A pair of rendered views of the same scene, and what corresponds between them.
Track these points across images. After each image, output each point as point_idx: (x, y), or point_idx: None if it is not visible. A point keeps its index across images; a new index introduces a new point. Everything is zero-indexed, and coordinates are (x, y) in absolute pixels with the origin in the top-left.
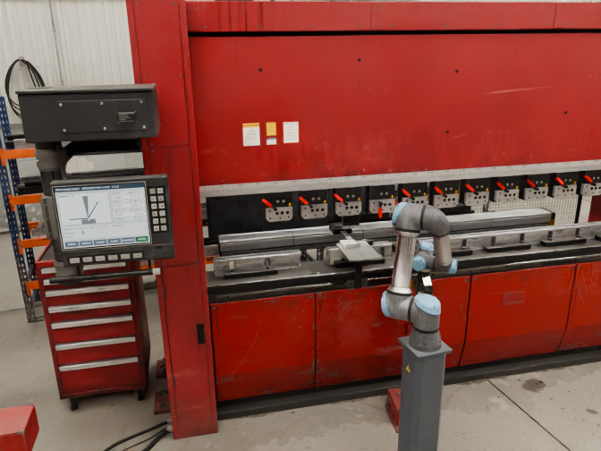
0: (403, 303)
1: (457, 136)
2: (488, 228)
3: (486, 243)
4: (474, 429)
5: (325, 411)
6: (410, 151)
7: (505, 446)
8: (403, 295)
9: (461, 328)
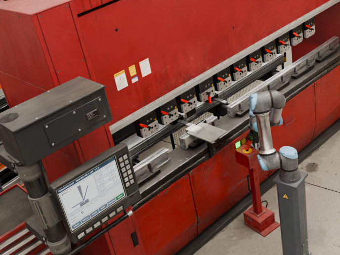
0: (275, 159)
1: (239, 28)
2: (254, 78)
3: (265, 91)
4: None
5: (211, 246)
6: (216, 49)
7: (326, 212)
8: (273, 154)
9: None
